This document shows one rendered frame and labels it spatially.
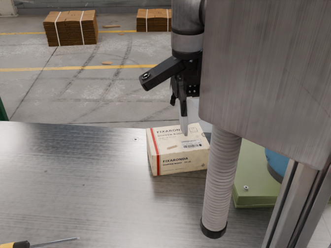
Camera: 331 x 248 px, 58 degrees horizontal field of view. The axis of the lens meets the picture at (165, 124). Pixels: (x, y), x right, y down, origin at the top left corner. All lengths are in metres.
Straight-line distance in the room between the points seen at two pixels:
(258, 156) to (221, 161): 0.57
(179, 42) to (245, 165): 0.38
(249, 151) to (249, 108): 0.69
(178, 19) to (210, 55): 0.46
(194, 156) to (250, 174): 0.15
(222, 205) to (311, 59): 0.23
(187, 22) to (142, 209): 0.44
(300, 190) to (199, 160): 0.45
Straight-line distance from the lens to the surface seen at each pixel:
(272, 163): 0.63
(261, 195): 0.76
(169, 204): 0.76
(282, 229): 0.47
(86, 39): 4.25
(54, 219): 0.78
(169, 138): 0.83
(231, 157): 0.31
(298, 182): 0.40
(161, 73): 0.70
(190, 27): 0.66
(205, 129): 1.00
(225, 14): 0.19
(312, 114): 0.18
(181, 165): 0.82
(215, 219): 0.38
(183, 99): 0.70
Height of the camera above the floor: 1.41
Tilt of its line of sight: 35 degrees down
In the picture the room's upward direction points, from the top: straight up
